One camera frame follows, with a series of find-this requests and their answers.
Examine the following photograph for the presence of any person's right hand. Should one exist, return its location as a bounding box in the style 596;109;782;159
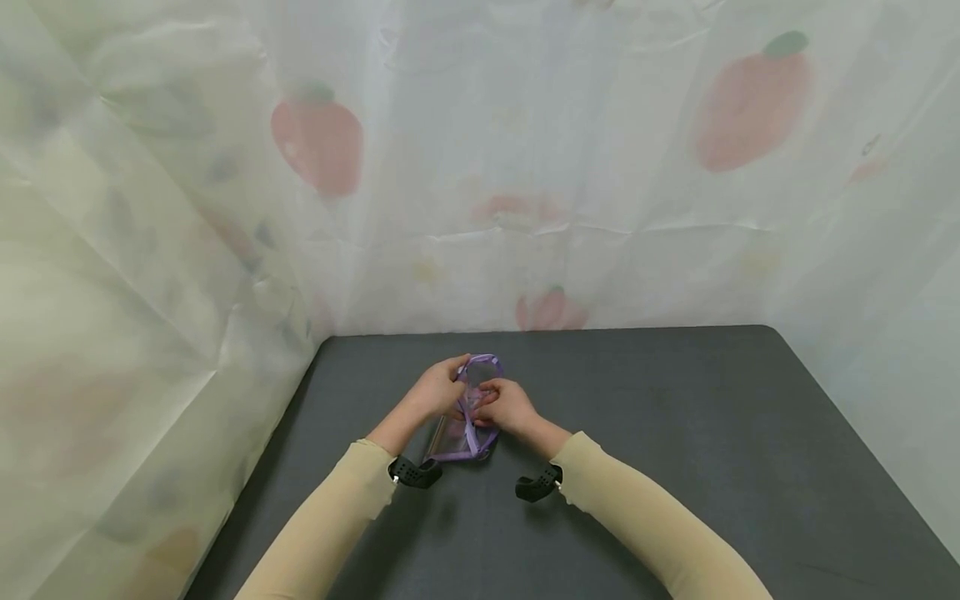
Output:
472;377;543;440

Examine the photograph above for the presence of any person's left hand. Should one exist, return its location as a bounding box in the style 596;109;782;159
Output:
402;354;473;425

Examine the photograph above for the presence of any clear purple-trimmed zipper pouch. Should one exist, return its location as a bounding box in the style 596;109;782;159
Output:
422;354;505;464

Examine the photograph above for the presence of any person's right forearm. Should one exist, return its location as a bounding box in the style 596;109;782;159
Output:
522;414;773;600

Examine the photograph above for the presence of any person's left forearm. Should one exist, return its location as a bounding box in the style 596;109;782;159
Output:
234;406;425;600

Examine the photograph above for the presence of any black wrist band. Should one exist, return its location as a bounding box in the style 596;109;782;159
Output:
514;463;564;503
387;455;444;490

